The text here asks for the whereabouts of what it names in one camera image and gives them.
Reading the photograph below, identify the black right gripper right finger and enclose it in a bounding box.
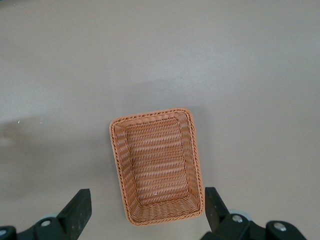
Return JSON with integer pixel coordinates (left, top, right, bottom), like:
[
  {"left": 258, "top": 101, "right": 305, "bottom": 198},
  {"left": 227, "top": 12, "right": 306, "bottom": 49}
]
[{"left": 201, "top": 186, "right": 308, "bottom": 240}]

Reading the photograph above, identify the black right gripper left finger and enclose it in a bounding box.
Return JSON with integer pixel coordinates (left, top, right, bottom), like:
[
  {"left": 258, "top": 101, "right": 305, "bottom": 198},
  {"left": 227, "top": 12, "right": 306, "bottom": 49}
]
[{"left": 0, "top": 188, "right": 92, "bottom": 240}]

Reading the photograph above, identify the brown wicker basket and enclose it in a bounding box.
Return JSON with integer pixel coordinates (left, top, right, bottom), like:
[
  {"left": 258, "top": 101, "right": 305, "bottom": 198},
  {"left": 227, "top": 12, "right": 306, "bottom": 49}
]
[{"left": 108, "top": 107, "right": 206, "bottom": 227}]

